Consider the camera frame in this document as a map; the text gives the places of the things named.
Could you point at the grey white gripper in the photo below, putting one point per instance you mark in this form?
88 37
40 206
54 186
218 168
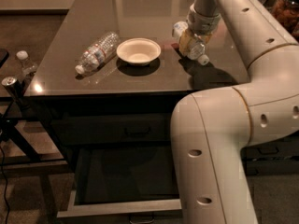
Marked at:
205 24

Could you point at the blue label plastic bottle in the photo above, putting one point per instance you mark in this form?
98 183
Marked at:
198 48

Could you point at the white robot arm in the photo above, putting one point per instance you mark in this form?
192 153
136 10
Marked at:
209 128

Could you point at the red label plastic bottle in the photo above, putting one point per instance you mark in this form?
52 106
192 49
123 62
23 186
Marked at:
97 53

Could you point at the closed top drawer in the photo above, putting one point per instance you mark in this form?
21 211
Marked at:
112 129

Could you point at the right middle drawer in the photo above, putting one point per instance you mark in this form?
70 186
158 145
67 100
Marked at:
280 149

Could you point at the right bottom drawer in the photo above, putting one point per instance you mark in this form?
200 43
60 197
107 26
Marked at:
282 167

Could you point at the open middle drawer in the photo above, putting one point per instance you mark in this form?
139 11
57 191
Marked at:
124 185

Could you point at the small clear bottle white cap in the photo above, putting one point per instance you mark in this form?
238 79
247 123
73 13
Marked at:
28 67

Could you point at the white paper bowl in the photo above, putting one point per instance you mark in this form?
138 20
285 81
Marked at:
138 51

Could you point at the glass snack jar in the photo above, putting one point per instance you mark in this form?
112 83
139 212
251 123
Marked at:
286 12

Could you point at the silver metal can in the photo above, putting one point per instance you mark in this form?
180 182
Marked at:
13 87

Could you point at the dark side table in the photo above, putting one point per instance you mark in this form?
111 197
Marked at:
29 147

